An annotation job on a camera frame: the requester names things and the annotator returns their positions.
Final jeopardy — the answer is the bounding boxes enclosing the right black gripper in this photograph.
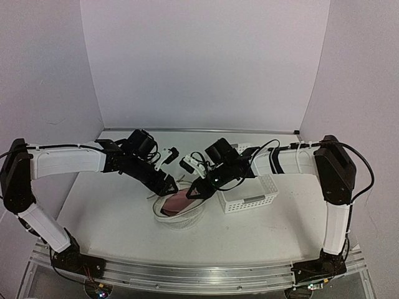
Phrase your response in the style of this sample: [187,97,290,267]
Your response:
[186,163,233,201]

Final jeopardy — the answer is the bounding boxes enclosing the white perforated plastic basket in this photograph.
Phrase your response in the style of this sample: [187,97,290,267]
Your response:
[217,142,279,214]

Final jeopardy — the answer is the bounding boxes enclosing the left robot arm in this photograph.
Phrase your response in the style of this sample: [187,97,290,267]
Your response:
[1,130,179,278]

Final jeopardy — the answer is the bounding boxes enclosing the pink bra black straps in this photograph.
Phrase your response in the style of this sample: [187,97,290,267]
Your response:
[160,187,203,216]

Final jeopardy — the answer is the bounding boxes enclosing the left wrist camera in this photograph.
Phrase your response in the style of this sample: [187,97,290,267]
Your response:
[155,147,179,171]

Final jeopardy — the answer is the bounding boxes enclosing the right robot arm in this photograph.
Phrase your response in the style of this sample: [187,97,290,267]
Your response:
[180,135,357,285]

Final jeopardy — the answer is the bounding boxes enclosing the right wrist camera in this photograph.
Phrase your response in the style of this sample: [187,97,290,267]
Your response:
[179,153,207,179]

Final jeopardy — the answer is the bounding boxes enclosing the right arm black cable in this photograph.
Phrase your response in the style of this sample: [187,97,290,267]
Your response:
[218,138,374,206]

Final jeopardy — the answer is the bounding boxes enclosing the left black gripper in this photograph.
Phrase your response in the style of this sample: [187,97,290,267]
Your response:
[126,155,178,197]

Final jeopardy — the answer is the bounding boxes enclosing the white mesh laundry bag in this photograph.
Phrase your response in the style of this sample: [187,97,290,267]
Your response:
[147,175,205,230]

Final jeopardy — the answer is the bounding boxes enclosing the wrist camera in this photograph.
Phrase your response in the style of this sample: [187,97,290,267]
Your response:
[155,147,179,171]
[179,153,207,179]

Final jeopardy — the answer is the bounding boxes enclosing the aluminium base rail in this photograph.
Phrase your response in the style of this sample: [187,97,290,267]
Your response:
[18,242,375,299]

